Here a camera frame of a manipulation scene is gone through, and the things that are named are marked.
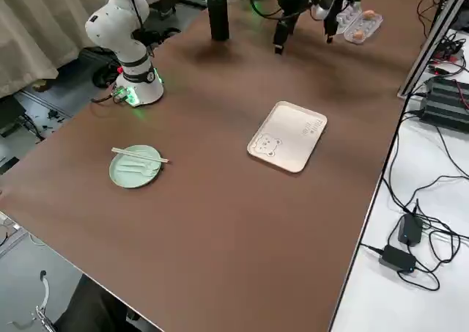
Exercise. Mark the black power adapter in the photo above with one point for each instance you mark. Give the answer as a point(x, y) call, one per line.
point(397, 258)
point(409, 231)

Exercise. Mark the aluminium profile post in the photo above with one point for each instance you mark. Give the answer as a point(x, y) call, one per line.
point(432, 35)

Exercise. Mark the person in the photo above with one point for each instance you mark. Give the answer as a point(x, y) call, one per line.
point(95, 306)

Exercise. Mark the beige curtain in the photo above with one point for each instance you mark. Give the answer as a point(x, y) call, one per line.
point(36, 35)

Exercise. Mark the black finned power supply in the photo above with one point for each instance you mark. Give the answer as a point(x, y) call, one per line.
point(447, 101)

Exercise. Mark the red and black clip leads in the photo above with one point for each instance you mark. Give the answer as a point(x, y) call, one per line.
point(448, 50)

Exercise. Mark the black cylindrical vase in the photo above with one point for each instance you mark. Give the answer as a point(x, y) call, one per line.
point(218, 17)

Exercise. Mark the cream tray with bear print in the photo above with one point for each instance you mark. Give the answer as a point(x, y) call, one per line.
point(286, 138)

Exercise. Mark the white curved bracket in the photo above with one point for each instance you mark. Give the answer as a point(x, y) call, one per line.
point(44, 291)

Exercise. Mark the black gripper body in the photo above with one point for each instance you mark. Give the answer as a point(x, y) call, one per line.
point(287, 25)
point(332, 9)

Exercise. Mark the pale green round plate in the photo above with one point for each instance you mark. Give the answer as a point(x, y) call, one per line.
point(128, 180)

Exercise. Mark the brown egg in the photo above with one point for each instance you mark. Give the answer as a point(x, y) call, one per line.
point(358, 35)
point(369, 14)

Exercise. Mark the clear plastic egg carton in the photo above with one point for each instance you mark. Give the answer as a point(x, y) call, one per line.
point(370, 26)

